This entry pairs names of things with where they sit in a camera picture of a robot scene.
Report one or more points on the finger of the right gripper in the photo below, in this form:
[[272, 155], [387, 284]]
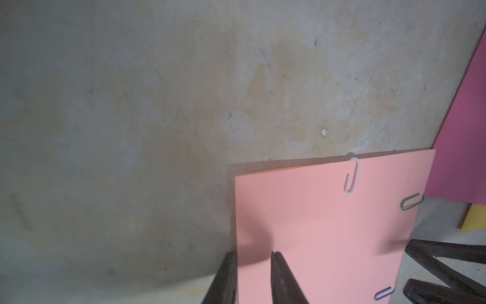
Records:
[[426, 253], [421, 292]]

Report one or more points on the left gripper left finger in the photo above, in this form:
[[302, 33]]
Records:
[[223, 289]]

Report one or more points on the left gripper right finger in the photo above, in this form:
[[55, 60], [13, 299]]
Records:
[[284, 286]]

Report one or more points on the yellow paper sheet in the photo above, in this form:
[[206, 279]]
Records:
[[475, 218]]

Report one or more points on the salmon pink paper sheet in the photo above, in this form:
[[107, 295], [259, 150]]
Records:
[[341, 248]]

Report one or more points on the magenta paper sheet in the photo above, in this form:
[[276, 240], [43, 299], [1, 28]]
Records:
[[458, 171]]

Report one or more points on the blue paperclip on pink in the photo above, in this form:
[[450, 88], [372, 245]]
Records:
[[384, 293]]

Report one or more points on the dark paperclip on pink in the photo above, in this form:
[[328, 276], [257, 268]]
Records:
[[411, 202]]

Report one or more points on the white paperclip on pink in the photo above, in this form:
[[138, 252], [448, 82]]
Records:
[[351, 179]]

